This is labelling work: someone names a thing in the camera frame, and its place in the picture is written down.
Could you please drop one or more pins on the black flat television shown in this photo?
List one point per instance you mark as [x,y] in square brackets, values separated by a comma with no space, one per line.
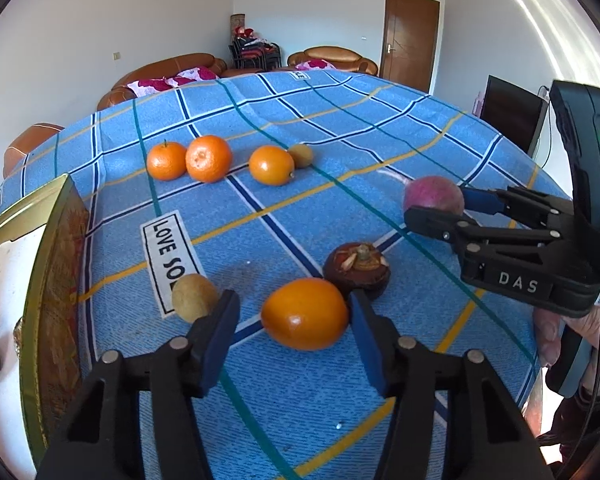
[510,110]

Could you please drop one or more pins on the dark brown mangosteen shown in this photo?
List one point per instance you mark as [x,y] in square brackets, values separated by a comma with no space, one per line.
[357,271]

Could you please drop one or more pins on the brown leather sofa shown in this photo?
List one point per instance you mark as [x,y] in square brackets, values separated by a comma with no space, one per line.
[180,62]

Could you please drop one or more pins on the gold tin box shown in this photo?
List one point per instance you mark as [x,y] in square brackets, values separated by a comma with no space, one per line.
[55,285]

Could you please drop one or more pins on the pink floral pillow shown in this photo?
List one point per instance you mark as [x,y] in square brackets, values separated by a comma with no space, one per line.
[147,87]
[192,76]
[316,65]

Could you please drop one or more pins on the tall brown basket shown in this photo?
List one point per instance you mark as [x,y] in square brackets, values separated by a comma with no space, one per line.
[237,22]

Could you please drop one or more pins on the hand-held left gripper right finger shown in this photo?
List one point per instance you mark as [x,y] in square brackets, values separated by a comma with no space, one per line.
[367,347]

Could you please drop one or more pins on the round orange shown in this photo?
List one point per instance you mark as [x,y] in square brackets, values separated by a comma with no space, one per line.
[208,158]

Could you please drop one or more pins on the red round fruit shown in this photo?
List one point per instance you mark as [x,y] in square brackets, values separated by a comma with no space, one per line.
[432,195]

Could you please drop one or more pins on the blue plaid tablecloth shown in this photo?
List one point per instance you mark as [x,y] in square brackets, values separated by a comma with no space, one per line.
[305,210]

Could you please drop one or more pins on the orange with side stem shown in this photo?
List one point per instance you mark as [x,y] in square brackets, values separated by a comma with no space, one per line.
[271,165]

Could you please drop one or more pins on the orange with short stem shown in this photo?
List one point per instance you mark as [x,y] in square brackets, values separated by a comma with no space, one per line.
[166,161]

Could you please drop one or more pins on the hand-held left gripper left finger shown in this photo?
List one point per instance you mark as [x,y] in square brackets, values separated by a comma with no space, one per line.
[215,342]

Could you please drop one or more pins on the small brown longan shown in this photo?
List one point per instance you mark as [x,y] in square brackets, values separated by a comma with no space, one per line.
[194,297]
[300,155]

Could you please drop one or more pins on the stacked dark chairs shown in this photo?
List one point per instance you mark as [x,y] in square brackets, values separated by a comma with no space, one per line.
[255,57]

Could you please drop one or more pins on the brown wooden door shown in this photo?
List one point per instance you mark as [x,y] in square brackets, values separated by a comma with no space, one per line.
[410,40]

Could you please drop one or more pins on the large oval orange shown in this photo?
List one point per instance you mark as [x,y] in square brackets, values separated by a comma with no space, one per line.
[305,321]

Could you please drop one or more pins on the person's right forearm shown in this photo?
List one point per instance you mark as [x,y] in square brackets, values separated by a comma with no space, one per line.
[572,435]

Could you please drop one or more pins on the person's right hand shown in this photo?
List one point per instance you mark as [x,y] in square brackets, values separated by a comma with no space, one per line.
[547,332]

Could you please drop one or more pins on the red cloth bundle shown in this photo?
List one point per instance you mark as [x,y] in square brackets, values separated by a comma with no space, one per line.
[245,34]

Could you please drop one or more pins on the brown leather armchair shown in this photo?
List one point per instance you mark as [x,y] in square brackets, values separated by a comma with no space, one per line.
[340,54]
[30,142]

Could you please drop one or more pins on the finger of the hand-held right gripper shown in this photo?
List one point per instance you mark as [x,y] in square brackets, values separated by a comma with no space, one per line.
[430,222]
[482,201]

